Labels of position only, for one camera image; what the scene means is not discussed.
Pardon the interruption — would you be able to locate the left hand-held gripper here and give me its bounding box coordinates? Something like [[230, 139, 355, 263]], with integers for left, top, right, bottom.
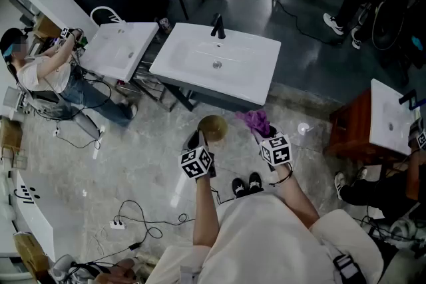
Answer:
[[180, 129, 217, 181]]

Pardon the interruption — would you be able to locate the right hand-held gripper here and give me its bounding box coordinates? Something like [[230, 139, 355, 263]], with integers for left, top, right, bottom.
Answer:
[[253, 126, 293, 173]]

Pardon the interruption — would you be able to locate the purple cloth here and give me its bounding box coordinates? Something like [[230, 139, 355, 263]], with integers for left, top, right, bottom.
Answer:
[[235, 109, 271, 137]]

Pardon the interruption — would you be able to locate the brown round bowl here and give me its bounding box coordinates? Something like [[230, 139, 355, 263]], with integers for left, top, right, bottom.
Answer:
[[197, 114, 229, 143]]

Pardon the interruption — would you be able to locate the person's left forearm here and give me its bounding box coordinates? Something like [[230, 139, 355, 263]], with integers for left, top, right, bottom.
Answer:
[[192, 176, 221, 249]]

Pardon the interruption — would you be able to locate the person's right forearm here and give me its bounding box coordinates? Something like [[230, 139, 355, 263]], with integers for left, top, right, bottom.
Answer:
[[273, 164, 321, 230]]

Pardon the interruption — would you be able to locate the person's right black shoe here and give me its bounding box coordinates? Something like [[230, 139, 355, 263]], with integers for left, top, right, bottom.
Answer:
[[248, 172, 264, 194]]

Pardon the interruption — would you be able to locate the person's black shoe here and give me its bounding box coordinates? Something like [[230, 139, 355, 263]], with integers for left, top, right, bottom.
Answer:
[[248, 172, 264, 194], [232, 178, 247, 199]]

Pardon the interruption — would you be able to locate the dark sink stand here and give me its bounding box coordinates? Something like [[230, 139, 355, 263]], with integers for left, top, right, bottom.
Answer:
[[158, 78, 267, 113]]

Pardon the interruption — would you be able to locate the person's left black shoe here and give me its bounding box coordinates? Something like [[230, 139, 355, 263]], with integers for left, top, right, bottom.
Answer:
[[232, 178, 247, 199]]

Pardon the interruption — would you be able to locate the large white ceramic sink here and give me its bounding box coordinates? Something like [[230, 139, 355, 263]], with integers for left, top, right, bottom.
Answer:
[[148, 22, 282, 106]]

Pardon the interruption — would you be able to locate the red-brown wooden cabinet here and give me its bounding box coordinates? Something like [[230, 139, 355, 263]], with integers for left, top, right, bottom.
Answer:
[[324, 88, 412, 166]]

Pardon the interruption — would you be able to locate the person's white shirt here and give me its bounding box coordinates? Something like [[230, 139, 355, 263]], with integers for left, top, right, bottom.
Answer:
[[144, 192, 385, 284]]

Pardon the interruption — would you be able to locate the grey stool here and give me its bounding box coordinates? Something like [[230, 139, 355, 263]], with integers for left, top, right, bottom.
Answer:
[[29, 89, 103, 140]]

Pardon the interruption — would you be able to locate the black cylindrical faucet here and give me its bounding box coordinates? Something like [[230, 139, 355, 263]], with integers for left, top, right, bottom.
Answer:
[[210, 13, 226, 40]]

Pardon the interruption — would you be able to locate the small white ceramic sink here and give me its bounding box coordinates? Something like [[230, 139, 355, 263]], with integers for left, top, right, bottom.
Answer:
[[370, 78, 423, 156]]

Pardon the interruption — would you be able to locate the white sink with curved faucet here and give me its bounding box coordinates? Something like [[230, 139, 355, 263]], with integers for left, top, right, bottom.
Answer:
[[79, 21, 160, 82]]

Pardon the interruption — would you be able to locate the black angular faucet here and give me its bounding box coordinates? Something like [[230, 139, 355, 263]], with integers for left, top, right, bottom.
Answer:
[[398, 89, 419, 110]]

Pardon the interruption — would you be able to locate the white curved faucet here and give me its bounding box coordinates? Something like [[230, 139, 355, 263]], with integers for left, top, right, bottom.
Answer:
[[90, 5, 121, 26]]

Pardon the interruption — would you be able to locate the black grey backpack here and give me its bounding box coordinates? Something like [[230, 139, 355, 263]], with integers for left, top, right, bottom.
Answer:
[[371, 0, 426, 77]]

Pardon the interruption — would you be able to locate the white desk with black print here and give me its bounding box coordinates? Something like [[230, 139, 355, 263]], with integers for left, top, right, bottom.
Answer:
[[8, 169, 56, 262]]

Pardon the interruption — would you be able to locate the cardboard box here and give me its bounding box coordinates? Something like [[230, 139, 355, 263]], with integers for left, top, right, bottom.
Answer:
[[33, 15, 63, 39], [0, 116, 24, 157], [13, 232, 51, 280]]

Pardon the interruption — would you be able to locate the black wrist cord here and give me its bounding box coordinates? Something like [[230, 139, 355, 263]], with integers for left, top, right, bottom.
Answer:
[[269, 161, 294, 187]]

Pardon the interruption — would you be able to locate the black grey shoulder strap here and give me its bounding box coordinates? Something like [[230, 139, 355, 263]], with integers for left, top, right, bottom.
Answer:
[[332, 252, 367, 284]]

